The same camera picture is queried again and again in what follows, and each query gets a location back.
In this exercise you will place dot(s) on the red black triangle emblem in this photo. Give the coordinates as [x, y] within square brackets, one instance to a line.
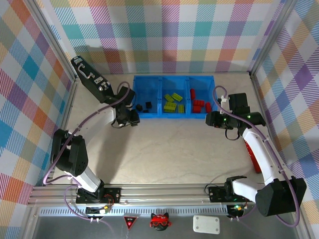
[130, 222]

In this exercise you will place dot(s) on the black cat figure red glasses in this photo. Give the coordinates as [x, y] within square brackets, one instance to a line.
[160, 221]

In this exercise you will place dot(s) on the aluminium frame post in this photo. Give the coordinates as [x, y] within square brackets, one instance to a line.
[55, 37]
[273, 37]

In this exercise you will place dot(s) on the blue three-compartment bin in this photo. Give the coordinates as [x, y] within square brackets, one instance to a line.
[147, 89]

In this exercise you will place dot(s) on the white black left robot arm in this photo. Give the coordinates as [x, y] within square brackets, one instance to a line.
[87, 178]

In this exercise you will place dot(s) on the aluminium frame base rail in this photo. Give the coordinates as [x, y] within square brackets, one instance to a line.
[162, 195]

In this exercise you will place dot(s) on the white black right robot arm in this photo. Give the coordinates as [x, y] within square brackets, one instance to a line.
[259, 154]

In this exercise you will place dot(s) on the green lego brick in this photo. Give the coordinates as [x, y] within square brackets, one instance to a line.
[181, 108]
[178, 97]
[169, 107]
[169, 97]

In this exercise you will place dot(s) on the red lego brick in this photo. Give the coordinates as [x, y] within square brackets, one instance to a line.
[208, 107]
[192, 93]
[198, 102]
[197, 109]

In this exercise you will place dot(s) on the white box bottom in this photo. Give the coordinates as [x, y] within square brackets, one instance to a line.
[206, 224]

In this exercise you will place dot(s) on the aluminium frame side rail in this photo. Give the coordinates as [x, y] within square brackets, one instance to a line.
[259, 94]
[71, 92]

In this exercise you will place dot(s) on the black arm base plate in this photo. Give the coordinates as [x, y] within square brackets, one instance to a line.
[113, 196]
[215, 195]

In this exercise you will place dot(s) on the long red plastic object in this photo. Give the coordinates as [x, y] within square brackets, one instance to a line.
[250, 154]

